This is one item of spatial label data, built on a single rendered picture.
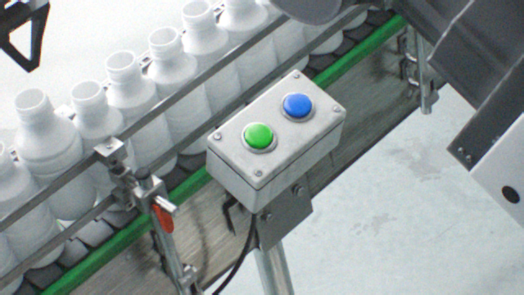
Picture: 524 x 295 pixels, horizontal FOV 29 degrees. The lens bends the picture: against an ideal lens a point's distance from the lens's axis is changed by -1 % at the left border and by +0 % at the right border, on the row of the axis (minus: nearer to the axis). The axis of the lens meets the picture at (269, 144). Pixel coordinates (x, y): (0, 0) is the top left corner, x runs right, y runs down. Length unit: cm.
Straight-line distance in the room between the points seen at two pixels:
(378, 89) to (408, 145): 125
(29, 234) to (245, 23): 35
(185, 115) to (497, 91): 81
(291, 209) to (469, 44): 97
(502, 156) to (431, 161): 217
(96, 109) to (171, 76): 10
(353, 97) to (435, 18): 95
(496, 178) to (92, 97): 71
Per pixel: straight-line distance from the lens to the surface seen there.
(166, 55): 118
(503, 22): 44
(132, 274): 125
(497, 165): 48
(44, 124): 111
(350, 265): 242
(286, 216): 139
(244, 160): 109
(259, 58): 127
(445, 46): 46
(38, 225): 116
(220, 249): 134
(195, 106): 122
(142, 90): 118
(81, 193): 117
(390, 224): 250
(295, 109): 112
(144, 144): 121
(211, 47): 122
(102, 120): 115
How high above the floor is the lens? 184
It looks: 42 degrees down
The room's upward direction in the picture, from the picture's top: 13 degrees counter-clockwise
